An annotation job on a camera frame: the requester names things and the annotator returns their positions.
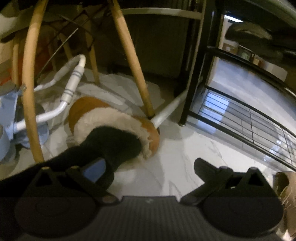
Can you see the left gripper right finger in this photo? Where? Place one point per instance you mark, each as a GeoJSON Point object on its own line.
{"type": "Point", "coordinates": [214, 179]}

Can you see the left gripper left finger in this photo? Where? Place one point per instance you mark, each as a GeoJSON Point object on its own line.
{"type": "Point", "coordinates": [90, 181]}

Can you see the brown fur-lined slipper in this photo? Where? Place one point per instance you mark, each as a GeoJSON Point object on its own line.
{"type": "Point", "coordinates": [88, 113]}

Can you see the tan suede lace-up shoe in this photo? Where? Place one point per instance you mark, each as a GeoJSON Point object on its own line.
{"type": "Point", "coordinates": [284, 187]}

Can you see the black metal shoe rack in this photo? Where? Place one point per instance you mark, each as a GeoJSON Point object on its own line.
{"type": "Point", "coordinates": [243, 83]}

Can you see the white metal pole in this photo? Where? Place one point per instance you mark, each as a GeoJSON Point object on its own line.
{"type": "Point", "coordinates": [159, 118]}

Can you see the wooden leg chair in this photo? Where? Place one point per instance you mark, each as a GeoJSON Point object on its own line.
{"type": "Point", "coordinates": [28, 70]}

